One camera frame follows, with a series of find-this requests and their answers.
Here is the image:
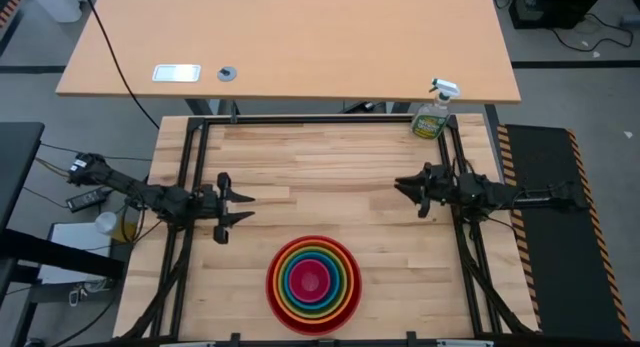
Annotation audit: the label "clear spray bottle green label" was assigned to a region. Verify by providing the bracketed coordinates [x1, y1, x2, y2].
[410, 77, 461, 141]

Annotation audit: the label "nested rainbow bowls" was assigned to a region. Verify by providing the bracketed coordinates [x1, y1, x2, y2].
[265, 235, 363, 337]

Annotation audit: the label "white plastic cup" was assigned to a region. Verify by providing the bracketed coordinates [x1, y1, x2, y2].
[94, 211, 118, 236]

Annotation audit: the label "black metal table frame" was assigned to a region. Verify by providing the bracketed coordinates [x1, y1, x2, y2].
[119, 114, 539, 347]

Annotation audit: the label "thin black floor cable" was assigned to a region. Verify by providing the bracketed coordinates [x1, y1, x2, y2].
[549, 11, 636, 53]

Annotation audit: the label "yellow plastic bowl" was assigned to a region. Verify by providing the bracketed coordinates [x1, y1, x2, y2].
[274, 242, 352, 320]

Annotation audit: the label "black hazard-striped floor mat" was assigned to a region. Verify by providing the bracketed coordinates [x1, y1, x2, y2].
[496, 123, 634, 342]

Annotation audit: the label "black equipment box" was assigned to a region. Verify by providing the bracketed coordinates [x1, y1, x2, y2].
[507, 0, 611, 31]

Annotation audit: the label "large beige wooden desk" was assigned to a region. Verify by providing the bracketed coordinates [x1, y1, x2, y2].
[55, 0, 522, 104]

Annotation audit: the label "white flat box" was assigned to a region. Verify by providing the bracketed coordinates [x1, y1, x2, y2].
[37, 221, 126, 286]

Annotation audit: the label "green plastic bowl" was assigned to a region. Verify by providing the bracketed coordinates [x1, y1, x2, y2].
[278, 246, 347, 316]

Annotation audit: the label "blue plastic bowl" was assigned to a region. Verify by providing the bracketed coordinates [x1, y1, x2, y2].
[283, 251, 339, 311]

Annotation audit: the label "long black hanging cable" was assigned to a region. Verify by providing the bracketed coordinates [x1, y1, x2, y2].
[82, 0, 161, 130]

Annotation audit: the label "silver rectangular desk plate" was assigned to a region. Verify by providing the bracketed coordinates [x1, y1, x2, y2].
[151, 63, 202, 84]

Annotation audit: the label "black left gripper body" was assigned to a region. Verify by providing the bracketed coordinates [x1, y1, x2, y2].
[192, 171, 231, 246]

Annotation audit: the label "black power adapter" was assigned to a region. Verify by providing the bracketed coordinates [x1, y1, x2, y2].
[66, 186, 114, 212]

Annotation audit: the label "pink plastic bowl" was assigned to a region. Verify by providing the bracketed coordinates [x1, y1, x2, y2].
[288, 259, 332, 304]

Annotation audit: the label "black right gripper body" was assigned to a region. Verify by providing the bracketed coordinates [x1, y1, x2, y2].
[417, 161, 469, 219]

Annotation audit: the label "white bin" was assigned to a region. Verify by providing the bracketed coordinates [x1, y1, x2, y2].
[24, 0, 86, 24]

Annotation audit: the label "orange plastic bowl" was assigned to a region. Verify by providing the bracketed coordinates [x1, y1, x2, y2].
[270, 239, 357, 325]

